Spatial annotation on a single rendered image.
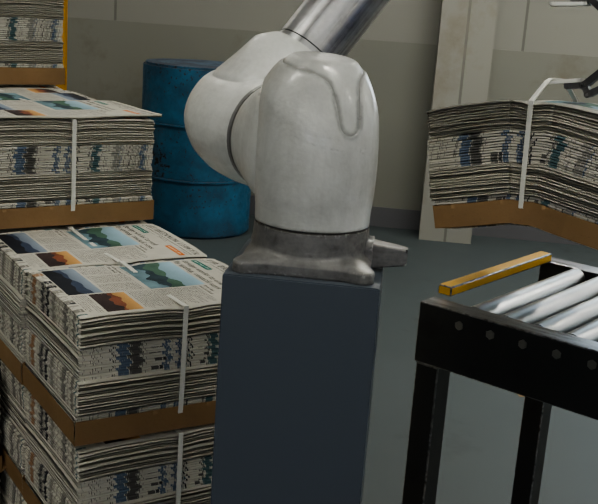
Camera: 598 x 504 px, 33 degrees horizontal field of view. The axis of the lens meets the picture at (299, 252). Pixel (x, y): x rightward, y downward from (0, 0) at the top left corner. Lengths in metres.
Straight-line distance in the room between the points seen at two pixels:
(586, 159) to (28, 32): 1.51
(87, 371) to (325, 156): 0.62
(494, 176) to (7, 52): 1.37
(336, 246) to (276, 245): 0.08
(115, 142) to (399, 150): 4.02
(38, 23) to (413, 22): 3.60
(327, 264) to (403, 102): 4.82
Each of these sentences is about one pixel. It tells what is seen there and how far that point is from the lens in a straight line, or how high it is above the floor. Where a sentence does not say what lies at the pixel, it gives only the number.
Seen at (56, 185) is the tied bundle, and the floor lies 0.92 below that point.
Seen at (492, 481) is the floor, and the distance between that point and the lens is 3.12.
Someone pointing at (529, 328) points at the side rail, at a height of 0.80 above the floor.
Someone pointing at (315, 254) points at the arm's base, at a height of 1.03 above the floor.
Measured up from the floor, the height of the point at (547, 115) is 1.17.
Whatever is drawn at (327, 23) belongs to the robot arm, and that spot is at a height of 1.31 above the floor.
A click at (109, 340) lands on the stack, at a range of 1.69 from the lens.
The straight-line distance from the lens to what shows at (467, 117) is 1.93.
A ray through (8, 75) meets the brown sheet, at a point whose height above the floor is 1.09.
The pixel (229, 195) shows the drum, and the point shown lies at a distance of 5.58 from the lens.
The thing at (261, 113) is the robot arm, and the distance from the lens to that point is 1.31.
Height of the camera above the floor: 1.35
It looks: 14 degrees down
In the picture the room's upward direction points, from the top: 4 degrees clockwise
